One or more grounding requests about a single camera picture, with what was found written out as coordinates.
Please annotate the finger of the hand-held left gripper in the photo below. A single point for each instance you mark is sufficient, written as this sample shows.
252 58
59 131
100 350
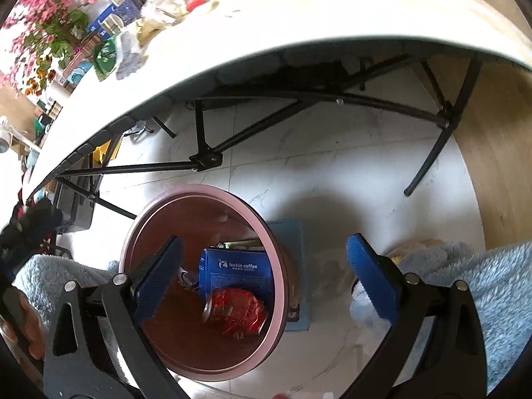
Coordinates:
31 220

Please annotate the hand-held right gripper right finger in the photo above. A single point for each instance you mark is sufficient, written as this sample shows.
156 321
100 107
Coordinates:
374 278

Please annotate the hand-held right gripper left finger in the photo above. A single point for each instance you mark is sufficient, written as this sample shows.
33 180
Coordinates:
160 276

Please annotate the brown round waste bin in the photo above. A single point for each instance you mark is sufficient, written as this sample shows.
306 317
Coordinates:
187 224

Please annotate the blue coffee packet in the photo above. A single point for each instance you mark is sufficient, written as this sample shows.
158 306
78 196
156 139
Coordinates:
241 270

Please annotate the crushed red drink can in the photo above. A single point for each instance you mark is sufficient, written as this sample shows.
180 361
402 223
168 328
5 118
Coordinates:
241 307

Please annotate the person's left hand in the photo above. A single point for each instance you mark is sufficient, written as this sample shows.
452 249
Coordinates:
36 320

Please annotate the crumpled white paper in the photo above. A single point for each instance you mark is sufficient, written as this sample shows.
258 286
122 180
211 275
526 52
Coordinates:
188 277

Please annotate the grey fluffy rug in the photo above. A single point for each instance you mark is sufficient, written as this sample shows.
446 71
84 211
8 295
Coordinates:
54 270

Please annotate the yellow-green flat packet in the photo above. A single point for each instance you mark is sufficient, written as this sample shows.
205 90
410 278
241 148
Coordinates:
242 244

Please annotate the light blue fluffy sleeve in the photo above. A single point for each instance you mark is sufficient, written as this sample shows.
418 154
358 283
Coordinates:
478 291

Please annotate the orange artificial flowers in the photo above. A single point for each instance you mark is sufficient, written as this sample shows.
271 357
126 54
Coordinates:
39 79

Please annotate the green foil wrapper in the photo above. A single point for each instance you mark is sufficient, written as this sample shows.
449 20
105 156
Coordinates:
106 56

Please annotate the pink blossom artificial plant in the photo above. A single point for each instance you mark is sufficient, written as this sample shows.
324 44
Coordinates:
45 8

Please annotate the gold and blue gift box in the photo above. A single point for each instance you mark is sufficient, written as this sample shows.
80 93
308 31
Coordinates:
118 14

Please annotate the white folding table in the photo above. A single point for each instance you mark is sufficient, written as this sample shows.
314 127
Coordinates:
291 16

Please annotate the black folding table frame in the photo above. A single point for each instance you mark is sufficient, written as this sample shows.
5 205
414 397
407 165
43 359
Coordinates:
205 160

